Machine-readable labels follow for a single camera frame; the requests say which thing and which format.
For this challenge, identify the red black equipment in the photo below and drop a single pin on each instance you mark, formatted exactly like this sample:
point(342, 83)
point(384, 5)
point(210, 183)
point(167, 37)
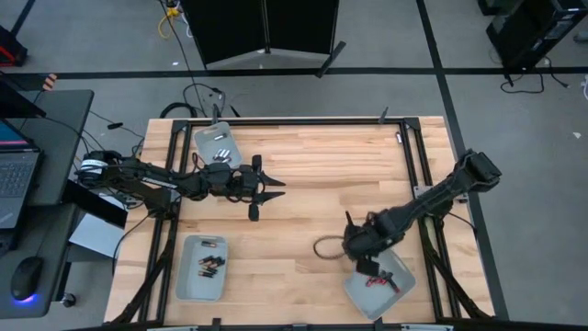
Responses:
point(9, 50)

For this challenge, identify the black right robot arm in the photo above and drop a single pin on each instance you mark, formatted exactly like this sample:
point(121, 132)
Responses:
point(441, 195)

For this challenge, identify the black flat panel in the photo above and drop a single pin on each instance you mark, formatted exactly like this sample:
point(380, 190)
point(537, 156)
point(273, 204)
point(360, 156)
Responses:
point(92, 204)

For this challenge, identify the black folding partition screen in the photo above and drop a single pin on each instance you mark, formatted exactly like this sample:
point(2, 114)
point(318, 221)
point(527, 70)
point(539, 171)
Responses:
point(234, 27)

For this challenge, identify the light grey plastic bin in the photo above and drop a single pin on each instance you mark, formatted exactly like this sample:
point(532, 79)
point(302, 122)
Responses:
point(367, 299)
point(206, 142)
point(190, 287)

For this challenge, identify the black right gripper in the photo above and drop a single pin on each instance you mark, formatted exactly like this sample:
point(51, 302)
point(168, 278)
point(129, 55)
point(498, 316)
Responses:
point(360, 241)

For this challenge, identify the black desk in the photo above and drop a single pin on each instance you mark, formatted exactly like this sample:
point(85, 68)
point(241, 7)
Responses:
point(59, 138)

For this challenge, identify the black equipment rack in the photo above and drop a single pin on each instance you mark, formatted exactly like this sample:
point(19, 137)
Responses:
point(528, 32)

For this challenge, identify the grey metal mounting plate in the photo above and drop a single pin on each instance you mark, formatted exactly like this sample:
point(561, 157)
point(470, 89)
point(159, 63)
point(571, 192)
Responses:
point(418, 190)

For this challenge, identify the dark grey laptop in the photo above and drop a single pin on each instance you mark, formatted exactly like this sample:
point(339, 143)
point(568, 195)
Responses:
point(18, 179)

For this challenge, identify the white sheet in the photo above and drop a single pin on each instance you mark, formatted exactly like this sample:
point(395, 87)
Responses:
point(96, 236)

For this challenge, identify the black caster wheel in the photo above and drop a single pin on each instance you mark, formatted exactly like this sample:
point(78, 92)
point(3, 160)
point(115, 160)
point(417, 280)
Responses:
point(69, 300)

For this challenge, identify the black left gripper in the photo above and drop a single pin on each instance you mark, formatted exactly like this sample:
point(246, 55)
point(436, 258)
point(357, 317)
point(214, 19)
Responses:
point(241, 184)

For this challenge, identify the black aluminium table frame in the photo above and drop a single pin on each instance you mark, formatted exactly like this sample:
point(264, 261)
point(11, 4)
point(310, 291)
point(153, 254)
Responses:
point(298, 122)

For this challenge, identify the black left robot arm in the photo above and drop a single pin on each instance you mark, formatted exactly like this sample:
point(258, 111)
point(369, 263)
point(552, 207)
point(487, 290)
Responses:
point(138, 174)

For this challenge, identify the black computer mouse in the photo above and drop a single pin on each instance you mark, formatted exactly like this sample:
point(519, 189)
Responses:
point(26, 276)

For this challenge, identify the black monitor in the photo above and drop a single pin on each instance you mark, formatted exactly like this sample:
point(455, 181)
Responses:
point(14, 101)

